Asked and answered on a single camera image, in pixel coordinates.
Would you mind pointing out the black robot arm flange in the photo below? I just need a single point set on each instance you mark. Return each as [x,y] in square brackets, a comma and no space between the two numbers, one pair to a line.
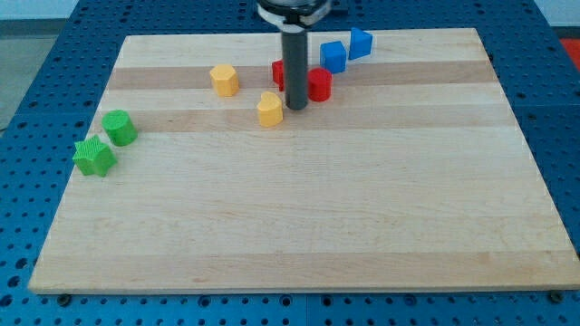
[303,13]

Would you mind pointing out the yellow heart block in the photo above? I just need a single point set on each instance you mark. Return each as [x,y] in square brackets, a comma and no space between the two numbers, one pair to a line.
[269,108]

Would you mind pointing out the red cylinder block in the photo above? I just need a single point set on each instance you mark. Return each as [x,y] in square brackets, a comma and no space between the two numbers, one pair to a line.
[319,84]

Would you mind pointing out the red block behind rod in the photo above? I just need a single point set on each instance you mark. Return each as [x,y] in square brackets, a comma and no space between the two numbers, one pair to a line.
[278,74]

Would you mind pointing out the yellow hexagon block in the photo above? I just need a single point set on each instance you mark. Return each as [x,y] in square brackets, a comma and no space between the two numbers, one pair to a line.
[224,80]

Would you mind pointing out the blue cube block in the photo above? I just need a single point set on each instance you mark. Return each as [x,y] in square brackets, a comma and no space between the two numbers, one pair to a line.
[333,57]

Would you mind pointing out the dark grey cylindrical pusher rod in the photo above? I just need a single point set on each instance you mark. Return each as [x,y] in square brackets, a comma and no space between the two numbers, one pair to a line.
[295,62]

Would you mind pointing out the light wooden board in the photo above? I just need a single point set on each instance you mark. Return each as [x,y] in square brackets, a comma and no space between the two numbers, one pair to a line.
[413,177]

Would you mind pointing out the blue triangle block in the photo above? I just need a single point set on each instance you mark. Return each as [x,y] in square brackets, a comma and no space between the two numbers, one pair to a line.
[360,43]

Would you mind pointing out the green cylinder block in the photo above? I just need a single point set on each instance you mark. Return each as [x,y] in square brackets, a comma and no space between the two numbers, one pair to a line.
[119,127]

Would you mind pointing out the green star block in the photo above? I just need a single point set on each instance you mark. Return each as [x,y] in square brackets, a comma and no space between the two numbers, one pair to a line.
[93,157]

